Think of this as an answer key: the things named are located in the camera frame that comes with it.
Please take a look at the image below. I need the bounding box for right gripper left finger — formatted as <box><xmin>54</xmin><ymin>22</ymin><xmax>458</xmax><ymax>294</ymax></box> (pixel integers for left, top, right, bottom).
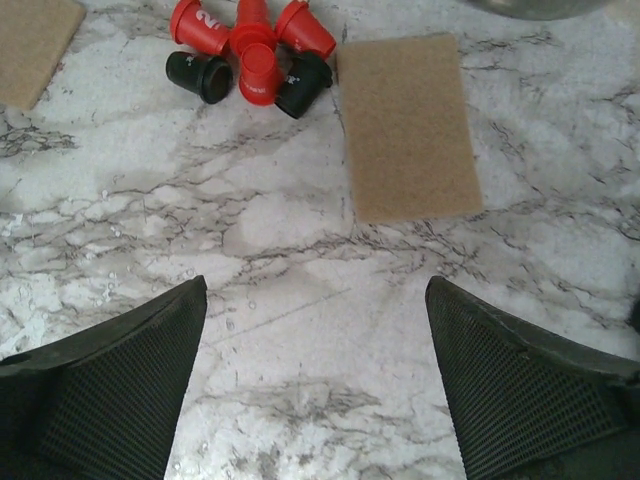
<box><xmin>1</xmin><ymin>276</ymin><xmax>207</xmax><ymax>479</ymax></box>

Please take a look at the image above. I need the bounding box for tan scouring pad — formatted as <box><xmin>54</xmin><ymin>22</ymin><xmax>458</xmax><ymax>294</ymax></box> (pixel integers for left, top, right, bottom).
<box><xmin>1</xmin><ymin>0</ymin><xmax>86</xmax><ymax>110</ymax></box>
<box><xmin>337</xmin><ymin>34</ymin><xmax>483</xmax><ymax>223</ymax></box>

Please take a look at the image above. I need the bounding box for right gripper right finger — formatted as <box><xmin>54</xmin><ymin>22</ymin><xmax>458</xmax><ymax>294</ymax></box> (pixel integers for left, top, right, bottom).
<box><xmin>425</xmin><ymin>276</ymin><xmax>639</xmax><ymax>479</ymax></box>

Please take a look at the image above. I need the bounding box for steel pot with lid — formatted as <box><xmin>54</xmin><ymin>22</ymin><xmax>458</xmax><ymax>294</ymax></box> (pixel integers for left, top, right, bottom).
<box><xmin>466</xmin><ymin>0</ymin><xmax>610</xmax><ymax>21</ymax></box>

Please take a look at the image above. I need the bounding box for pile of coffee capsules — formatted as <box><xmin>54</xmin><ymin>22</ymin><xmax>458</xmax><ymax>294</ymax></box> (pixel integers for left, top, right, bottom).
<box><xmin>165</xmin><ymin>1</ymin><xmax>336</xmax><ymax>119</ymax></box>

